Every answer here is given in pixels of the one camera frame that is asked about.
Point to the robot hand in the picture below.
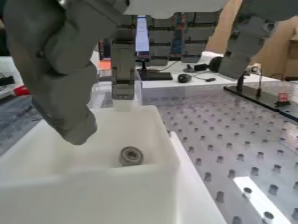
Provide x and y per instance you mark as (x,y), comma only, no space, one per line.
(57,66)

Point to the metal bearing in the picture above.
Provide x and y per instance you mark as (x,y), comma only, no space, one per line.
(130,155)

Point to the black mouse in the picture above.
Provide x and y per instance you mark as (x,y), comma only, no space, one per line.
(183,78)

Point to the white desk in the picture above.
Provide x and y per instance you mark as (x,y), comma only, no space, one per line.
(199,80)

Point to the small white box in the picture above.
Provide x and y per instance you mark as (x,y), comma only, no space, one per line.
(110,186)

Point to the thin stick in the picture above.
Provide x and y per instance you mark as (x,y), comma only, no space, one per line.
(259,83)

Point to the black plate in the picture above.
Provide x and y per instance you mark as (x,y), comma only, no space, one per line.
(261,100)

